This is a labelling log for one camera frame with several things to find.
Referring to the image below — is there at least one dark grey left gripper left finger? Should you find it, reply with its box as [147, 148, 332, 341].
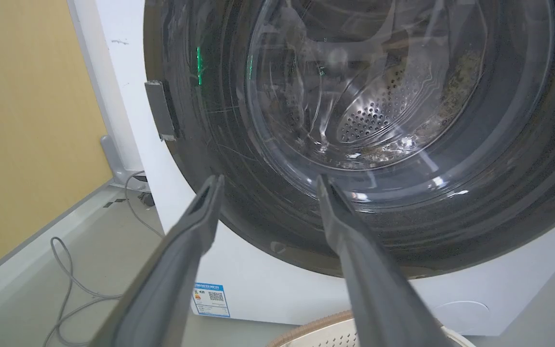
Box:
[89, 174, 225, 347]

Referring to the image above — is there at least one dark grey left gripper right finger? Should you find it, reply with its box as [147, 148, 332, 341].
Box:
[317, 174, 453, 347]

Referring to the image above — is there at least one round dark glass washer door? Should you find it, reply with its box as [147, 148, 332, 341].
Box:
[144, 0, 555, 279]

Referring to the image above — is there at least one white washing machine body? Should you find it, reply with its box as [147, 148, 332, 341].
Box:
[68, 0, 555, 336]

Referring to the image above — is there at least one blue white energy label sticker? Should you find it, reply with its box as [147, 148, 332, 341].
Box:
[193, 282, 231, 318]

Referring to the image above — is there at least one beige perforated laundry basket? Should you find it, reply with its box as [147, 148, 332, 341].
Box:
[267, 310, 476, 347]

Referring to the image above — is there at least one grey power cable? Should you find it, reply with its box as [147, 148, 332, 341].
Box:
[44, 171, 164, 347]

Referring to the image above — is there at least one grey door handle latch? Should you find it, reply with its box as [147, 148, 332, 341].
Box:
[145, 80, 178, 141]

